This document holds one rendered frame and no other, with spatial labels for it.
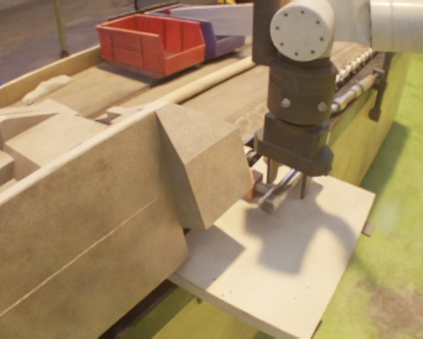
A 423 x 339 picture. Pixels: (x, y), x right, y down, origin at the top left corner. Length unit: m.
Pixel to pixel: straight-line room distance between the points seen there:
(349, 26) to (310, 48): 0.11
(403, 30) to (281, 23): 0.14
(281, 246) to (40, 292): 0.31
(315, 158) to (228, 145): 0.14
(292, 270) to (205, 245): 0.12
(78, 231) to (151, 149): 0.11
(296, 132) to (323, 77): 0.09
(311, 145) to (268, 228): 0.13
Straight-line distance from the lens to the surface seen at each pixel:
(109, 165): 0.31
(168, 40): 1.23
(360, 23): 0.45
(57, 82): 1.13
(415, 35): 0.40
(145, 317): 0.45
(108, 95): 1.00
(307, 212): 0.53
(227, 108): 0.87
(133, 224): 0.35
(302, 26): 0.37
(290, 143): 0.47
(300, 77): 0.41
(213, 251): 0.46
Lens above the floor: 1.16
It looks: 38 degrees down
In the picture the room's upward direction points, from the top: straight up
